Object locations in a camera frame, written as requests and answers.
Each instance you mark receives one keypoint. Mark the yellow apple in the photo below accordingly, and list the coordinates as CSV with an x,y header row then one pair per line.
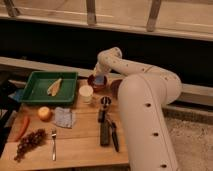
x,y
44,113

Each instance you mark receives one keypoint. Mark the red bowl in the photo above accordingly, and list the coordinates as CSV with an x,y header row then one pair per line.
x,y
96,87

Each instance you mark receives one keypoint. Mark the dark brown bowl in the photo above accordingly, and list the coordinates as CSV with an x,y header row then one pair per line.
x,y
114,87

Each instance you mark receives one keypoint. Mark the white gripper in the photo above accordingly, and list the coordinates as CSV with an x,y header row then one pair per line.
x,y
99,70

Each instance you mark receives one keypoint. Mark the bunch of dark grapes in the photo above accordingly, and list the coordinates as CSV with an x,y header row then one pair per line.
x,y
30,142

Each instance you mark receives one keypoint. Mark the silver fork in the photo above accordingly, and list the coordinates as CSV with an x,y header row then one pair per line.
x,y
53,135

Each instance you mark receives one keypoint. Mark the blue object left of tray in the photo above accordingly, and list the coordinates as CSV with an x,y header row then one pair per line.
x,y
17,95

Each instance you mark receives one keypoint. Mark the white cup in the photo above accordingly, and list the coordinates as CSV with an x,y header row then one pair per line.
x,y
86,92

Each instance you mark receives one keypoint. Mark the wooden cutting board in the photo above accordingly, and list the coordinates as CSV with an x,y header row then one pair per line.
x,y
75,147

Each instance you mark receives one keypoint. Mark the blue sponge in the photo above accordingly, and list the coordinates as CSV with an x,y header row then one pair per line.
x,y
99,79

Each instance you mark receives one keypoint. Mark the grey blue cloth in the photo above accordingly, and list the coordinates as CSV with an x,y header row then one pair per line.
x,y
63,117

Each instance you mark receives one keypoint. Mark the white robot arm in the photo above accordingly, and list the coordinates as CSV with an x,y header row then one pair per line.
x,y
141,95

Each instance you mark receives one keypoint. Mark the green plastic tray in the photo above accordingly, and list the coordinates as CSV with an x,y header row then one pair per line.
x,y
35,91

